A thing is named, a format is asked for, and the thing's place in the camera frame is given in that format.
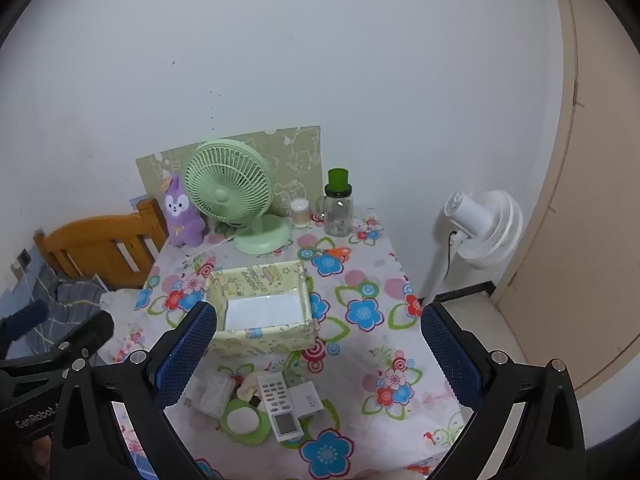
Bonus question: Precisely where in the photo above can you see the green compact mirror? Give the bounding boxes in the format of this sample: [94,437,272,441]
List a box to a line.
[220,400,273,446]

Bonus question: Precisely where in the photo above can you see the beige wooden door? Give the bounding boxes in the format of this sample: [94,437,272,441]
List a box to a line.
[492,0,640,396]

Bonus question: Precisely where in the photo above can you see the yellow printed storage box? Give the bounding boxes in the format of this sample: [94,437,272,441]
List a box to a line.
[205,260,319,358]

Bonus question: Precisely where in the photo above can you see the purple plush toy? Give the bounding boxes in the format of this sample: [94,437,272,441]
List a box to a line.
[161,175,206,248]

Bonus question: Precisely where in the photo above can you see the green plastic cup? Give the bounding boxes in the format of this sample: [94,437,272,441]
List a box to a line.
[327,168,351,194]

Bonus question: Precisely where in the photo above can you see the black power cable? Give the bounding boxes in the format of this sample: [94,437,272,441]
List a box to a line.
[444,230,459,279]

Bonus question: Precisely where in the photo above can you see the white standing fan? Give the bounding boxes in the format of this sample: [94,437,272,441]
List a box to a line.
[422,189,524,307]

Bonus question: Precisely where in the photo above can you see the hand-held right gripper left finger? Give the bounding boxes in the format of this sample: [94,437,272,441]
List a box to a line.
[50,301,218,480]

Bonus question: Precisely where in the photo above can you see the grey plaid blanket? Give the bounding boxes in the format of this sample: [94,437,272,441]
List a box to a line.
[27,265,108,356]

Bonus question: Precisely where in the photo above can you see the clear plastic box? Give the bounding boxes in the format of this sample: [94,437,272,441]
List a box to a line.
[192,371,236,418]

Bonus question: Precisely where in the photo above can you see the glass jar mug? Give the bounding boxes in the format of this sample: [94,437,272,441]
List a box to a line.
[315,184,355,237]

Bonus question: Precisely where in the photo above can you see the printed cardboard panel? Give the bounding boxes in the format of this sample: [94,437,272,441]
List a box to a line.
[136,125,322,217]

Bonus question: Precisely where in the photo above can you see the green desk fan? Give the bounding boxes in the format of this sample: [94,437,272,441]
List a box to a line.
[184,139,293,256]

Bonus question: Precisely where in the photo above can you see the orange scissors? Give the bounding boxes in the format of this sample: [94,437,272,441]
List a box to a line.
[300,246,352,262]

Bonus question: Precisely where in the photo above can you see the floral tablecloth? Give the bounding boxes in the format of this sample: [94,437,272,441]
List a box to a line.
[100,217,472,480]

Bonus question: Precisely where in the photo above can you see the white fan cable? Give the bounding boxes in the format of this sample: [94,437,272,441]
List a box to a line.
[215,225,256,247]

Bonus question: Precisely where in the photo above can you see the white power adapter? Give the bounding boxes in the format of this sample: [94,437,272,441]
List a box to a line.
[290,381,323,418]

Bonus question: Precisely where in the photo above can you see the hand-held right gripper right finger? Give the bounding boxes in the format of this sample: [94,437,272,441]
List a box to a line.
[420,302,590,480]

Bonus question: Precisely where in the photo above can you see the white remote control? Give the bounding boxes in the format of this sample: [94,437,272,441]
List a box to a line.
[257,372,304,442]

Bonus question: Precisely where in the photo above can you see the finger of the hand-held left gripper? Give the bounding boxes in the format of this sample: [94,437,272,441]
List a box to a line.
[0,300,49,346]
[0,310,115,376]

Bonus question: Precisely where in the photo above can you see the beige keychain charm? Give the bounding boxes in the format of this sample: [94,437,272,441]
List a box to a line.
[236,374,261,401]

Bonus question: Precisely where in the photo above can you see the cotton swab jar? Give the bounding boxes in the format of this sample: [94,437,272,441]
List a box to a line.
[290,199,313,229]

